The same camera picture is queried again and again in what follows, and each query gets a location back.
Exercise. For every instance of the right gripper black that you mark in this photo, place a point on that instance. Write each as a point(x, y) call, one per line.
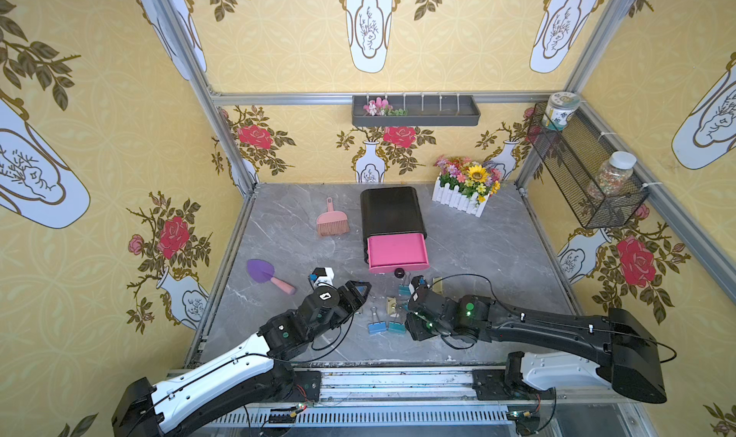
point(419, 309)

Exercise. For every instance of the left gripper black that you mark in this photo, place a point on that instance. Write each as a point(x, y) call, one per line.
point(350, 298)

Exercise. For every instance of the yellow binder clip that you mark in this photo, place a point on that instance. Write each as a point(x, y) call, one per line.
point(391, 307)

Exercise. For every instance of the pink top drawer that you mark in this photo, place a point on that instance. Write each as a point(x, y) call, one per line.
point(387, 253)

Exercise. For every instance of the blue binder clip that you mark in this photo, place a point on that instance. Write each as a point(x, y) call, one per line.
point(376, 325)

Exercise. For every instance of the black drawer cabinet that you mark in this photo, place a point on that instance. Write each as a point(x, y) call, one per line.
point(390, 211)

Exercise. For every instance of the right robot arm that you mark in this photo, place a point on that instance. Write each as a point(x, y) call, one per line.
point(625, 353)

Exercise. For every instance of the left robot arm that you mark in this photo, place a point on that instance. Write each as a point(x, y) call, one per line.
point(256, 370)

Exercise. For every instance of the pink hand broom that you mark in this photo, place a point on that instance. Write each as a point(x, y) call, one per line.
point(332, 222)

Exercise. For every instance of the flower box with white fence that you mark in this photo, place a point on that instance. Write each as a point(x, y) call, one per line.
point(465, 185)

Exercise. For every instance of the small pink flowers on shelf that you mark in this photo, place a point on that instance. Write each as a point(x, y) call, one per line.
point(382, 107)

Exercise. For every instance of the jar of colorful sprinkles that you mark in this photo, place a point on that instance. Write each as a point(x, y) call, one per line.
point(612, 175)

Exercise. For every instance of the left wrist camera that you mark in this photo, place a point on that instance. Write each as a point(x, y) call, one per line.
point(322, 277)

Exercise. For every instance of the purple spatula with pink handle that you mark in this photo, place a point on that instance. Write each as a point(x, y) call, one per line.
point(261, 271)

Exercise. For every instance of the metal base rail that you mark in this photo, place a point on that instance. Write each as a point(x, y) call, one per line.
point(389, 397)

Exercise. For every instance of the grey wall shelf tray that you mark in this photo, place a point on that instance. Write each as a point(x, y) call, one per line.
point(423, 110)

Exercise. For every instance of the black wire wall basket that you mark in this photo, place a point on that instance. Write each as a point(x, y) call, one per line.
point(573, 156)

